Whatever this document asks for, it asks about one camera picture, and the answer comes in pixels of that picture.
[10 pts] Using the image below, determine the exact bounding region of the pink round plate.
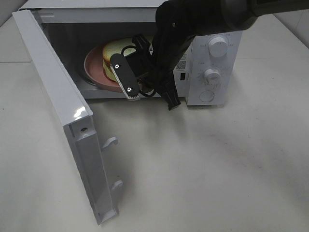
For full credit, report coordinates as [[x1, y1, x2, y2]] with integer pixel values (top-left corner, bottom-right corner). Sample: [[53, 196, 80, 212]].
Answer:
[[84, 44, 123, 93]]

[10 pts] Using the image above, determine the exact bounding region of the white microwave door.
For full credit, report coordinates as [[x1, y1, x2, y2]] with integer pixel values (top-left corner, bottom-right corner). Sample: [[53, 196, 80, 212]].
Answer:
[[12, 10, 122, 225]]

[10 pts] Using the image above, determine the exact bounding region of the white bread sandwich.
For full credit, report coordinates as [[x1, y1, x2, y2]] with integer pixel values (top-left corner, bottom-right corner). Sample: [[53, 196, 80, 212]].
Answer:
[[102, 38, 135, 82]]

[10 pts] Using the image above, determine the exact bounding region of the upper white power knob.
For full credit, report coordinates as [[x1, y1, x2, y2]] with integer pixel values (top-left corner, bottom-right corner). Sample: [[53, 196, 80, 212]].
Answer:
[[208, 36, 228, 58]]

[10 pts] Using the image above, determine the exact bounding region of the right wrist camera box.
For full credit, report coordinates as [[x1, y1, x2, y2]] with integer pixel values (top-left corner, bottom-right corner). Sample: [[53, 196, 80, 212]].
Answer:
[[110, 49, 155, 100]]

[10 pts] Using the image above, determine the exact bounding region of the glass microwave turntable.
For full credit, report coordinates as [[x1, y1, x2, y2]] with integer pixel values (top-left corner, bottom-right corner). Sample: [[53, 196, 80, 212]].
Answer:
[[75, 65, 100, 89]]

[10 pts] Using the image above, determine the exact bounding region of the white timer knob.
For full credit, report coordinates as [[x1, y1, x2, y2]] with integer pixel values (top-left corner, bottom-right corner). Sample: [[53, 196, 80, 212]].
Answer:
[[203, 68, 221, 86]]

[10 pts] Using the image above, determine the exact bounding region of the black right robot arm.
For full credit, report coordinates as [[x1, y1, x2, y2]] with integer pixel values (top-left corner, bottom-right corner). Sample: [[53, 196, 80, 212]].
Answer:
[[132, 0, 309, 110]]

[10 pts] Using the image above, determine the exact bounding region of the round white door button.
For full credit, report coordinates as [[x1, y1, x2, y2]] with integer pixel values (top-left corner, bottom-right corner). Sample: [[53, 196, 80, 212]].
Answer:
[[199, 90, 215, 102]]

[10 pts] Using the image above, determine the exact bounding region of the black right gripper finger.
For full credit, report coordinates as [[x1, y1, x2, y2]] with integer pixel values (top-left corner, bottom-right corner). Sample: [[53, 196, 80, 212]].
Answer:
[[132, 34, 151, 52], [156, 72, 181, 110]]

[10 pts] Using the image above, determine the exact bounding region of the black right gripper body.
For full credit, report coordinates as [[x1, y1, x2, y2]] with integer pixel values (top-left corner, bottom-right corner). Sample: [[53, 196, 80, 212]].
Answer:
[[135, 26, 196, 91]]

